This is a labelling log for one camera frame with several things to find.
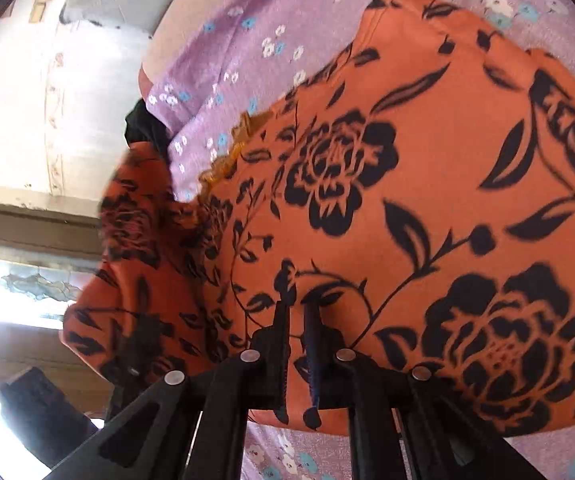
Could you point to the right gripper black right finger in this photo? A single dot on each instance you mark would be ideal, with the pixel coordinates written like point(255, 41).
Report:
point(400, 426)

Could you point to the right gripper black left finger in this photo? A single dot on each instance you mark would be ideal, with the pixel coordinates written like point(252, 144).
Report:
point(190, 427)

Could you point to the orange black floral garment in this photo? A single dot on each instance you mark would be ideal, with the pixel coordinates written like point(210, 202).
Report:
point(419, 190)

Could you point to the black cloth on bed edge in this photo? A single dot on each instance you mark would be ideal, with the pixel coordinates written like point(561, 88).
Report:
point(142, 126)

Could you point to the purple floral bed sheet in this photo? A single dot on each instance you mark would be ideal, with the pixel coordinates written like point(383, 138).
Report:
point(284, 42)

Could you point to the pink mattress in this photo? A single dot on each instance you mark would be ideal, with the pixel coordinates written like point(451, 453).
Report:
point(210, 23)

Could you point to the brown wooden window frame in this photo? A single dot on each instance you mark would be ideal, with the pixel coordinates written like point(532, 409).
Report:
point(49, 232)

